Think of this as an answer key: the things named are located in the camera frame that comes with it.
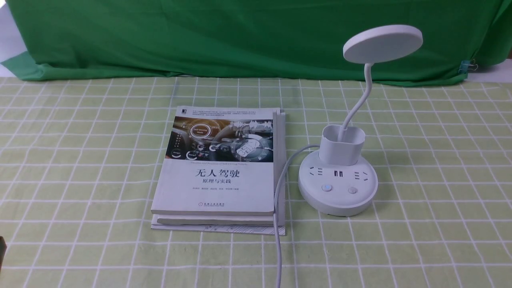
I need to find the white desk lamp with sockets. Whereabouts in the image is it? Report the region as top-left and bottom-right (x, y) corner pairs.
(298, 24), (424, 217)

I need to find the top self-driving textbook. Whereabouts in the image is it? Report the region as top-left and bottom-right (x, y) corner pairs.
(150, 106), (281, 216)

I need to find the middle white book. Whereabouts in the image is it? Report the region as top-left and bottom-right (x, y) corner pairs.
(156, 112), (285, 227)

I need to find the bottom white circuit-pattern book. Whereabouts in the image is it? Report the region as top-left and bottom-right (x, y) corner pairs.
(151, 113), (287, 236)

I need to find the green backdrop cloth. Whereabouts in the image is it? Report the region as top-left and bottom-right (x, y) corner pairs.
(1, 0), (511, 87)

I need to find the green checkered tablecloth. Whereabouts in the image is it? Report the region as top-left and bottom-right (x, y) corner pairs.
(0, 77), (512, 288)

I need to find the teal binder clip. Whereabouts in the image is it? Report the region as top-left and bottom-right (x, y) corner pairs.
(458, 60), (478, 74)

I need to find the dark object at left edge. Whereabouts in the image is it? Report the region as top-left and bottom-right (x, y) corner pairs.
(0, 236), (7, 270)

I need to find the white power cable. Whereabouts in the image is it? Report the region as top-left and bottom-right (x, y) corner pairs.
(273, 144), (321, 288)

